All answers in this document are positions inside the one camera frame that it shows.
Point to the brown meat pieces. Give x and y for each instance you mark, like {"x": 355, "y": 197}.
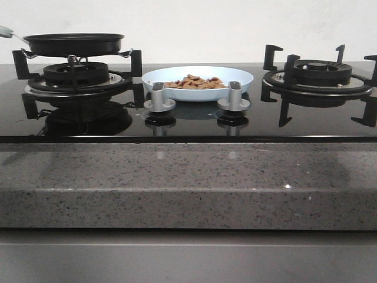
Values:
{"x": 192, "y": 82}

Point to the light blue plate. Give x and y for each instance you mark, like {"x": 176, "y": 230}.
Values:
{"x": 226, "y": 74}

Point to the black frying pan green handle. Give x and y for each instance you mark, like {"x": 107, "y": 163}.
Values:
{"x": 78, "y": 44}

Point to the left silver stove knob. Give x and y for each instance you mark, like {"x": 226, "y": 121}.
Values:
{"x": 159, "y": 102}

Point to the silver stove knob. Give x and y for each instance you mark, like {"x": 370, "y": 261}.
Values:
{"x": 234, "y": 102}
{"x": 159, "y": 102}

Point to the right silver stove knob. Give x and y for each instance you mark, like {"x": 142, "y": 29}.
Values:
{"x": 234, "y": 102}

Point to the black glass gas hob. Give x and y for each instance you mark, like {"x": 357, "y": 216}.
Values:
{"x": 272, "y": 117}

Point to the right black pan support grate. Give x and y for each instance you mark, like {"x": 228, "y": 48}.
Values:
{"x": 282, "y": 82}

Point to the black pan support grate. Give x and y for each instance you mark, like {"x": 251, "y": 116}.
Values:
{"x": 282, "y": 82}
{"x": 37, "y": 89}

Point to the left black gas burner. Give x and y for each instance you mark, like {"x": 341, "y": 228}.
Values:
{"x": 85, "y": 73}

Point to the black gas burner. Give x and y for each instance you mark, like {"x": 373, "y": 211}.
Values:
{"x": 85, "y": 73}
{"x": 321, "y": 73}

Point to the right black gas burner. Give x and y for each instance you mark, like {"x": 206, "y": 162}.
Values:
{"x": 321, "y": 73}

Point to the left black pan support grate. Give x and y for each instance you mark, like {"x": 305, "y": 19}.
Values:
{"x": 37, "y": 89}

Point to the grey cabinet front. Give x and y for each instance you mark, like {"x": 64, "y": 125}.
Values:
{"x": 105, "y": 255}

